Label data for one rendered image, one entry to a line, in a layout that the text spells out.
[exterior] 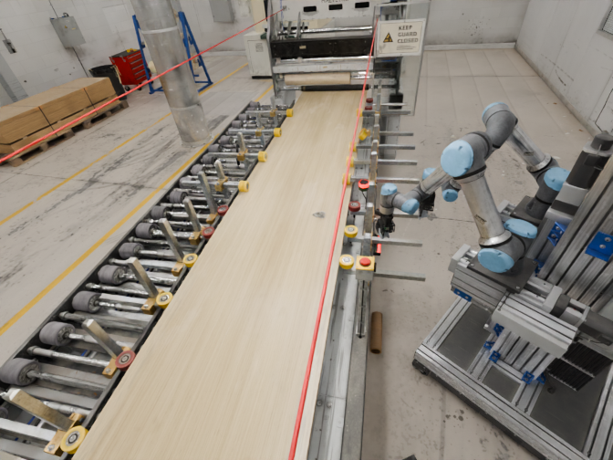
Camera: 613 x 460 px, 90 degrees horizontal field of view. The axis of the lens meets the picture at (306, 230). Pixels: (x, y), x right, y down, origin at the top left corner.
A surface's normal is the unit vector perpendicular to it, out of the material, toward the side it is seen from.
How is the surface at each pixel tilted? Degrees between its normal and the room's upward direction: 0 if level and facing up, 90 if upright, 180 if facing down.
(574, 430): 0
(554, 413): 0
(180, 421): 0
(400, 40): 90
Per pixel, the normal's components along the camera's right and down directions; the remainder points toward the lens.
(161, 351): -0.08, -0.75
